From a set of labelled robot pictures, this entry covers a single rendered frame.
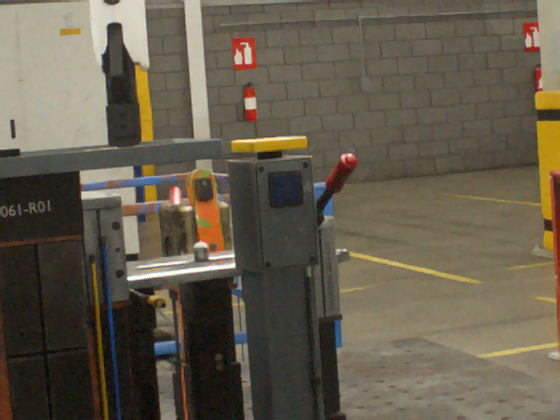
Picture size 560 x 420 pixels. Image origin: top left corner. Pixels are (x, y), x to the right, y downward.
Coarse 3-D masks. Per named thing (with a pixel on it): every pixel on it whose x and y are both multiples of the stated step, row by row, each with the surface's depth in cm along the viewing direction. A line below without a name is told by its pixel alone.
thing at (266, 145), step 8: (232, 144) 133; (240, 144) 131; (248, 144) 129; (256, 144) 128; (264, 144) 128; (272, 144) 129; (280, 144) 129; (288, 144) 129; (296, 144) 130; (304, 144) 130; (240, 152) 131; (248, 152) 129; (256, 152) 128; (264, 152) 129; (272, 152) 131; (280, 152) 131
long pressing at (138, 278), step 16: (176, 256) 171; (192, 256) 170; (224, 256) 168; (128, 272) 158; (144, 272) 157; (160, 272) 154; (176, 272) 154; (192, 272) 155; (208, 272) 155; (224, 272) 156; (240, 272) 157
